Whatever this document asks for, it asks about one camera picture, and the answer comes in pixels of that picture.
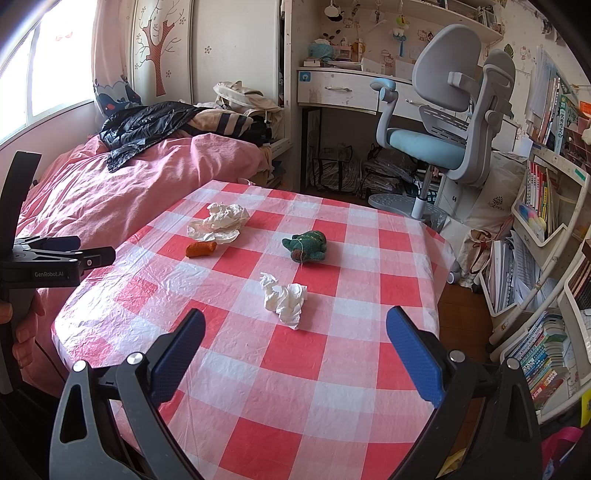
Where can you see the white wall shelf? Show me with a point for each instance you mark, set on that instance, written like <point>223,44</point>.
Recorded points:
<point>415,14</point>

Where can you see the white drawer cabinet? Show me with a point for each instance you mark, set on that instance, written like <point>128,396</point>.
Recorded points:
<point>450,198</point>

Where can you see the white tote tree print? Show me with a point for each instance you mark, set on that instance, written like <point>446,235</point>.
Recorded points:
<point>496,203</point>

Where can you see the hanging flower toy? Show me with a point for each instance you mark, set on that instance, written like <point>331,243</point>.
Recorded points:
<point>401,34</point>

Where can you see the person's left hand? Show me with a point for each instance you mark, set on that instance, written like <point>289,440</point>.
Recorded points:
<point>27,341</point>

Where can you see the teal plush toy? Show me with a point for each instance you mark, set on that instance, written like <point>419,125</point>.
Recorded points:
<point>321,50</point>

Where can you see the whale print curtain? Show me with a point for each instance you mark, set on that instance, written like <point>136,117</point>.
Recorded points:
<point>115,69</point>

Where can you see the white tissue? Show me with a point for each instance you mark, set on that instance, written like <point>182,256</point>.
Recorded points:
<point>284,297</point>

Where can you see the standing workbooks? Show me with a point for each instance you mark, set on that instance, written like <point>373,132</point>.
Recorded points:
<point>551,106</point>

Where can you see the green plush toy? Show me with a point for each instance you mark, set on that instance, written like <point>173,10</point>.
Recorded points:
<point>307,244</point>

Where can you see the grey blue office chair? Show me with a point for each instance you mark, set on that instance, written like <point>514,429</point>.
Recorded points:
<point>415,147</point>

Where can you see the cream paper wrapper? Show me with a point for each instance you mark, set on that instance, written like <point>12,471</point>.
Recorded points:
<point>207,231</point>

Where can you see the pink bag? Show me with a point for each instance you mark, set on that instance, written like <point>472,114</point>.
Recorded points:
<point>561,454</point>

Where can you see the pink blanket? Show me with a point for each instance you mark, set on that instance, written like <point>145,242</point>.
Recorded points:
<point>138,184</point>

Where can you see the black bag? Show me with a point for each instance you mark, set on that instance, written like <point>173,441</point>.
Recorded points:
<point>258,131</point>

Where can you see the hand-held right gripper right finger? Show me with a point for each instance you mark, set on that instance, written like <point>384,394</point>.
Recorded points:
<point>415,355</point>

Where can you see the row of thin upright books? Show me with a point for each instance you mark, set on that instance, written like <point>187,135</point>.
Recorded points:
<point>540,194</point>

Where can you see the row of colourful books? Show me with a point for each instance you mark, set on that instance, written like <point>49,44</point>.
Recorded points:
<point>540,360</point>

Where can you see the hanging panda toy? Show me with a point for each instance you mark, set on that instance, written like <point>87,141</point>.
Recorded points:
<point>332,10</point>

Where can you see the black shiny jacket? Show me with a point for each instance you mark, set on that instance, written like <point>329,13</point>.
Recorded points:
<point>147,124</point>

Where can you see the cream canvas bag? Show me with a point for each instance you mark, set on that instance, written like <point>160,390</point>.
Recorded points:
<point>244,97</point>

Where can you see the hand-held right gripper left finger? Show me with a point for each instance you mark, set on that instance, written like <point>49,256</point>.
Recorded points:
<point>178,355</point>

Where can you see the white wardrobe tree decal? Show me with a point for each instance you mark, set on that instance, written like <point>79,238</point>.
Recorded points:
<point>207,41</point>

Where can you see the clear storage bag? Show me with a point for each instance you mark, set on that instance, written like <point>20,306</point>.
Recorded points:
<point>334,168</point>
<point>392,177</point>

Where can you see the stack of papers and notebooks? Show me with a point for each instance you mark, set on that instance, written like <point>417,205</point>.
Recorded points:
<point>512,272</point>

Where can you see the white bookshelf cart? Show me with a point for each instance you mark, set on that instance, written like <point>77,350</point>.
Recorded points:
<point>531,277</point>
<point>579,286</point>

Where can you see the window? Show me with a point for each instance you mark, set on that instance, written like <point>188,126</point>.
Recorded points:
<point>51,69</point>

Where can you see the orange peel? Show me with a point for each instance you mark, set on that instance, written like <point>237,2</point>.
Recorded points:
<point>201,249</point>

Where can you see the pink checked tablecloth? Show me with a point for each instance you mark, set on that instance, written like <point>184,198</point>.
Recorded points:
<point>300,369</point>

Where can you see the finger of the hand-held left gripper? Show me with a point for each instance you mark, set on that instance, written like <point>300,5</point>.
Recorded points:
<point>99,257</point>
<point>51,242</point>

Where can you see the beige striped cloth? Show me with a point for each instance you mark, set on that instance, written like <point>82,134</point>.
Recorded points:
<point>226,122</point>

